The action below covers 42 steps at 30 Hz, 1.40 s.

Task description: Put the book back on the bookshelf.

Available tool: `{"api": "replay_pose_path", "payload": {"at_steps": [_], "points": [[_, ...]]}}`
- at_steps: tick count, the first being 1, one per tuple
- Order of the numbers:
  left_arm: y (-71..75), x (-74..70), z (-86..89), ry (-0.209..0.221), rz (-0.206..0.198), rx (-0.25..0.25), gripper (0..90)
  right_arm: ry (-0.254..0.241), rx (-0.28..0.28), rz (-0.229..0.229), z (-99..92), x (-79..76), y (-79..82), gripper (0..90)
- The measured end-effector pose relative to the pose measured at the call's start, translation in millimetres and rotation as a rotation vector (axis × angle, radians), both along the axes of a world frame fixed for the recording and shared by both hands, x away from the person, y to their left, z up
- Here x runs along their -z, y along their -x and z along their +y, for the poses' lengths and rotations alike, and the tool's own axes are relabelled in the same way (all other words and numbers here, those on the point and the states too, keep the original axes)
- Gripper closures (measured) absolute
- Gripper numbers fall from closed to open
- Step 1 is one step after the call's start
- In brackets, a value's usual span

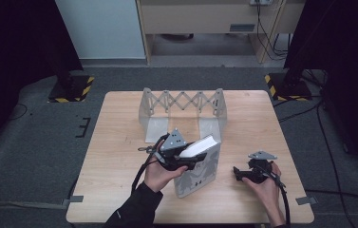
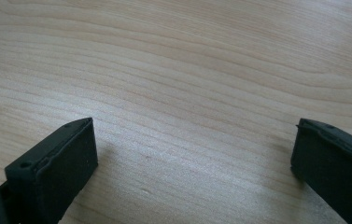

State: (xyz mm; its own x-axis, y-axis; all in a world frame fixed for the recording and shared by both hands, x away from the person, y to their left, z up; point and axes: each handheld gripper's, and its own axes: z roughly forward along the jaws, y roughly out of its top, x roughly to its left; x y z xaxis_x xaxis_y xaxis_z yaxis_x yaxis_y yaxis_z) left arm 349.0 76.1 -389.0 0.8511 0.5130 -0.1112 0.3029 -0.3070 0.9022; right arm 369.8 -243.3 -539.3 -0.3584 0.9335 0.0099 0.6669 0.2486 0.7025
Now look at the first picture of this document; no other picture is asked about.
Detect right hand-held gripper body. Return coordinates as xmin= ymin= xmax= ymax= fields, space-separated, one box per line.
xmin=245 ymin=150 xmax=279 ymax=185

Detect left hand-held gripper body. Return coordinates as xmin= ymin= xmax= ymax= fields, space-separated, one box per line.
xmin=153 ymin=127 xmax=198 ymax=172

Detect grey book with silhouette cover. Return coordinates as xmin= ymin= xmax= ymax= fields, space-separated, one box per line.
xmin=173 ymin=133 xmax=222 ymax=200

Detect expandable metal book stand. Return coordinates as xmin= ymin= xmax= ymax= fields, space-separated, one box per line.
xmin=138 ymin=87 xmax=229 ymax=144

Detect person's right hand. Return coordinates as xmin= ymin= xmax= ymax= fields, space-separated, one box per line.
xmin=241 ymin=161 xmax=284 ymax=210

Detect person's left hand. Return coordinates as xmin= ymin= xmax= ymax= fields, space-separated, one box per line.
xmin=143 ymin=157 xmax=189 ymax=194

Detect small metal clip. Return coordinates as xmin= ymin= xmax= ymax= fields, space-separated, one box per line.
xmin=137 ymin=145 xmax=156 ymax=154

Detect grey tape strip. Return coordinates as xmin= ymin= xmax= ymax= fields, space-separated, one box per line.
xmin=62 ymin=195 xmax=85 ymax=207
xmin=294 ymin=196 xmax=319 ymax=206

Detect black stand with striped base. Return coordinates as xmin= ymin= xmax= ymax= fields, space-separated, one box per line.
xmin=47 ymin=56 xmax=96 ymax=105
xmin=263 ymin=65 xmax=313 ymax=103

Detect light wooden desk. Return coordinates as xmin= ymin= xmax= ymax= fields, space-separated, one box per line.
xmin=135 ymin=0 xmax=306 ymax=65

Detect black curtain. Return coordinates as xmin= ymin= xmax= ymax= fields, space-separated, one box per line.
xmin=283 ymin=0 xmax=358 ymax=174
xmin=0 ymin=0 xmax=85 ymax=160

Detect white panel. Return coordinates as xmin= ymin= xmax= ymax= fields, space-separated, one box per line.
xmin=54 ymin=0 xmax=146 ymax=60

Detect left hand-held gripper black cable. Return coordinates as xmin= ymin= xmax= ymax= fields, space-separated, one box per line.
xmin=130 ymin=133 xmax=171 ymax=195

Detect hand-held gripper black cable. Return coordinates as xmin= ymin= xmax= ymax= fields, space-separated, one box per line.
xmin=130 ymin=133 xmax=171 ymax=195
xmin=255 ymin=163 xmax=292 ymax=228

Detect right hand-held gripper black cable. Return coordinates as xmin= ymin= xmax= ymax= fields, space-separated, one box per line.
xmin=255 ymin=163 xmax=292 ymax=228

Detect hanging black cables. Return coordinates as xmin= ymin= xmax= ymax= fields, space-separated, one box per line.
xmin=254 ymin=2 xmax=292 ymax=62

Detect thin black floor cable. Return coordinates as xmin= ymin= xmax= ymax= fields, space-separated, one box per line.
xmin=8 ymin=103 xmax=28 ymax=122

